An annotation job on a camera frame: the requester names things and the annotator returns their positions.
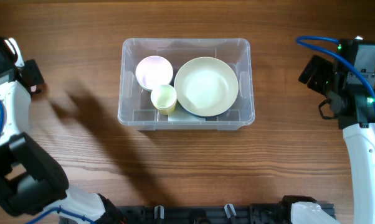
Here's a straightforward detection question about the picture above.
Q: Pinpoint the pink plastic bowl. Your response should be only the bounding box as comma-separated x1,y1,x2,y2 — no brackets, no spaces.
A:
135,55,174,90

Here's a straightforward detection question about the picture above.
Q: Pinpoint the pale green plastic cup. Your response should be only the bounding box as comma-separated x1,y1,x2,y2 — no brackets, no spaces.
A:
151,85,177,109

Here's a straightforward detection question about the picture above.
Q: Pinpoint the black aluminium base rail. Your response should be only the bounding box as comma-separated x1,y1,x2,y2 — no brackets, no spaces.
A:
118,203,291,224

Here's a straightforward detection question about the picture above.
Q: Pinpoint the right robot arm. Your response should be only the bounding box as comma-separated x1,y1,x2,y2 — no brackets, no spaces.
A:
296,36,375,223

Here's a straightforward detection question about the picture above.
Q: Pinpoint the pink plastic cup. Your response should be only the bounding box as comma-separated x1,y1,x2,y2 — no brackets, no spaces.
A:
31,85,40,95

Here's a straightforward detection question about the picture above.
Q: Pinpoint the dark blue plate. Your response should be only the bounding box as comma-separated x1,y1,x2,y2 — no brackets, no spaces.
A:
178,100,234,118

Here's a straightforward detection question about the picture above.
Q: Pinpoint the cream plastic plate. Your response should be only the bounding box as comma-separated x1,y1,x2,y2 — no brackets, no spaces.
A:
174,57,239,102

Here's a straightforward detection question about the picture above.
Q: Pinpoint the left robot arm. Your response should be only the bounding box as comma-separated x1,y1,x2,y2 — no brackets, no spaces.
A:
0,37,127,223

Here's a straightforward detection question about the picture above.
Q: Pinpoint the right blue cable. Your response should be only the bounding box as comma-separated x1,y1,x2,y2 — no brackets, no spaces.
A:
295,35,375,175

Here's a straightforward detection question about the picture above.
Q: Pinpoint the mint green plastic bowl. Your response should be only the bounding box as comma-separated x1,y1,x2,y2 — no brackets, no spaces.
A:
141,85,152,92

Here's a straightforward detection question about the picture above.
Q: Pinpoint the clear plastic storage container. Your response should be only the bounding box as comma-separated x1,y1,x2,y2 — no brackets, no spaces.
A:
117,38,255,131

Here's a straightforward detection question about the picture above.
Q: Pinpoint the yellow plastic cup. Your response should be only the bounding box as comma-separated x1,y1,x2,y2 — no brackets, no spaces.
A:
157,103,176,116

